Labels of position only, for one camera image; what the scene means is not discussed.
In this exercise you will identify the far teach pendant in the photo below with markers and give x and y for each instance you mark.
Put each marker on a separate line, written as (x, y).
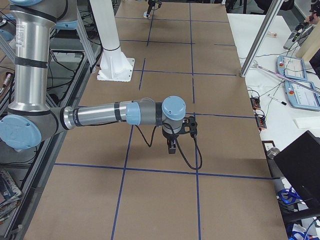
(291, 67)

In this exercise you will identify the stack of books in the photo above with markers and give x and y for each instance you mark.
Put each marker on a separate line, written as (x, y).
(10, 195)

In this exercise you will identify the teach pendant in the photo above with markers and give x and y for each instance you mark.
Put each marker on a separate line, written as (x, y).
(301, 98)
(291, 67)

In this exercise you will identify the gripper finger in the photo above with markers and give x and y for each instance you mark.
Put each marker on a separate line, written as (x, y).
(171, 144)

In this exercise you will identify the left black connector block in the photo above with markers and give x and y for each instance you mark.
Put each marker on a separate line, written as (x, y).
(255, 103)

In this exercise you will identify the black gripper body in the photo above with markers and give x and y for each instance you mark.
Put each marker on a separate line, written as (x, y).
(151, 5)
(168, 136)

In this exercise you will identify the white camera mast base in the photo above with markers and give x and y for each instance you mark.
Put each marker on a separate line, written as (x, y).
(114, 65)

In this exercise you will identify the black monitor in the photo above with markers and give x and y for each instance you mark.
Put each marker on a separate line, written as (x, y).
(299, 162)

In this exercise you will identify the black marker pen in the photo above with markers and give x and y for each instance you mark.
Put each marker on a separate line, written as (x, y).
(277, 100)

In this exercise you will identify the near teach pendant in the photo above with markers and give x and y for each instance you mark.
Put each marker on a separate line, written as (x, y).
(301, 98)

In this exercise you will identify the aluminium frame post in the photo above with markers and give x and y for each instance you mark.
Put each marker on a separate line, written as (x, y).
(262, 32)

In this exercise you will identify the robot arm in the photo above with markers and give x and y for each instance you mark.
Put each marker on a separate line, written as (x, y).
(30, 120)
(153, 5)

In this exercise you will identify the aluminium table frame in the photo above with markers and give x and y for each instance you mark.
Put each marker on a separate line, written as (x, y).
(31, 168)

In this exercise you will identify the silver metal cylinder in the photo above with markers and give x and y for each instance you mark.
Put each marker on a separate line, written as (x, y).
(272, 152)

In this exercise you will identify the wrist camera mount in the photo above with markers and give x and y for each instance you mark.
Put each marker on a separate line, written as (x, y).
(189, 126)

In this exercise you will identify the metal grabber stick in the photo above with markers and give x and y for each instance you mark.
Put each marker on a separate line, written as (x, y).
(257, 66)

